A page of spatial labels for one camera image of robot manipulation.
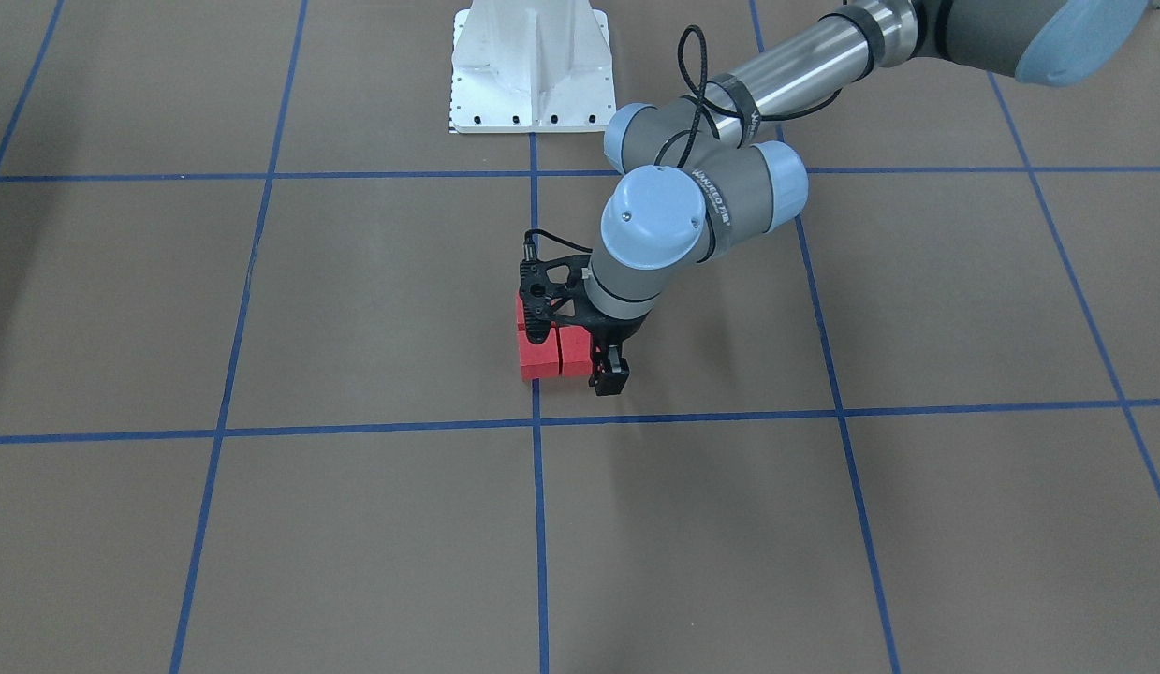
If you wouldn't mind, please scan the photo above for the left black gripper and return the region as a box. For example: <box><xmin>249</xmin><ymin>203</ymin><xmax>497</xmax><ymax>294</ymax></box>
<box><xmin>583</xmin><ymin>310</ymin><xmax>648</xmax><ymax>397</ymax></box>

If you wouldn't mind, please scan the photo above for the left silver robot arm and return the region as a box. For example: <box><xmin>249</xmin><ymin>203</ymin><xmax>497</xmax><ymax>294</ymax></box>
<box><xmin>583</xmin><ymin>1</ymin><xmax>1148</xmax><ymax>396</ymax></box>

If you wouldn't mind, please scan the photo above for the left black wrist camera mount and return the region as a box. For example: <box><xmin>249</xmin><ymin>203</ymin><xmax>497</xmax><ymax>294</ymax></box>
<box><xmin>519</xmin><ymin>244</ymin><xmax>594</xmax><ymax>343</ymax></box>

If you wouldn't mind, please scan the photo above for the white pedestal column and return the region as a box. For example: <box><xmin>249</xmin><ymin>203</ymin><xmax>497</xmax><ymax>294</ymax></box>
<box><xmin>448</xmin><ymin>1</ymin><xmax>615</xmax><ymax>135</ymax></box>

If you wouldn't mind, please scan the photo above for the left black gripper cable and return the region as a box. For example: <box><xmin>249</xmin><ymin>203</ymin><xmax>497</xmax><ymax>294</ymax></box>
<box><xmin>523</xmin><ymin>23</ymin><xmax>847</xmax><ymax>263</ymax></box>

